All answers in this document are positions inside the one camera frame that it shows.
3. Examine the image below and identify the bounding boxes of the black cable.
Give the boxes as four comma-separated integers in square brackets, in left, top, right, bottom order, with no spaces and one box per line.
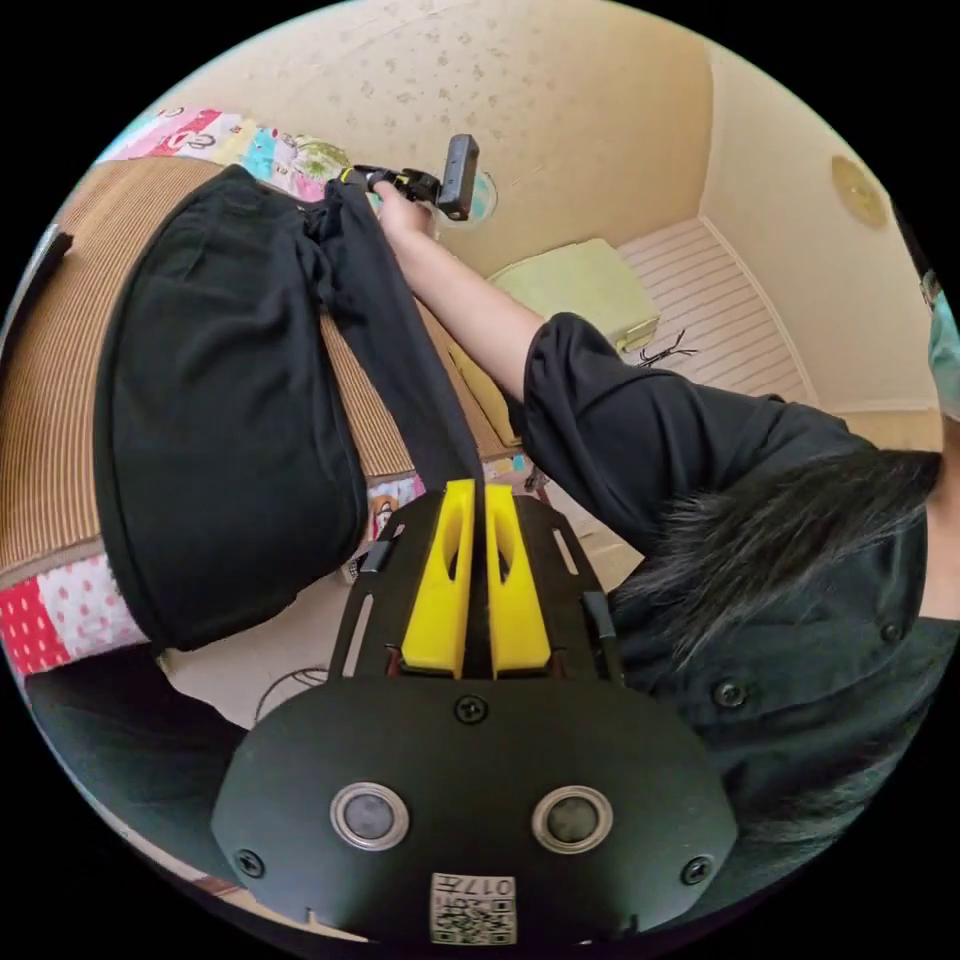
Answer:
[635,328,700,370]

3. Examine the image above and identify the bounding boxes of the person's right forearm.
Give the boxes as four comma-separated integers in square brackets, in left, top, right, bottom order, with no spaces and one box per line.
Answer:
[382,221,547,408]

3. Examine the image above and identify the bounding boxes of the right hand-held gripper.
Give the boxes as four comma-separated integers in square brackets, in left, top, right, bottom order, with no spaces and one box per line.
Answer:
[338,164,444,205]

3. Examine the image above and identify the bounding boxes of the person's right hand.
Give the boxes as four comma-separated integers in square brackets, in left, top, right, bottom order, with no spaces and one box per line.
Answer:
[372,182,438,243]

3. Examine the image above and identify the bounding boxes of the person's body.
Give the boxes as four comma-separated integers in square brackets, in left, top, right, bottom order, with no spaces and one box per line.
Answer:
[26,269,960,928]

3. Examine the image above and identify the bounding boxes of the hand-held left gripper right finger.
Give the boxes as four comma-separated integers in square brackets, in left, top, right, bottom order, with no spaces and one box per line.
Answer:
[485,484,551,674]

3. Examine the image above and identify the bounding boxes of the black pants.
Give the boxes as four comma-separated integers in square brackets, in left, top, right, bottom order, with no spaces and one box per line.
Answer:
[92,163,483,654]

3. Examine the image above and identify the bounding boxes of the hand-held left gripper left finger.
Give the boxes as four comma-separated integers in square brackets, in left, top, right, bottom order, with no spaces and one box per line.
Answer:
[400,479,477,674]

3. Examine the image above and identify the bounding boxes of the round ceiling lamp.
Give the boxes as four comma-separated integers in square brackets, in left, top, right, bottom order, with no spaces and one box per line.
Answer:
[830,153,892,231]

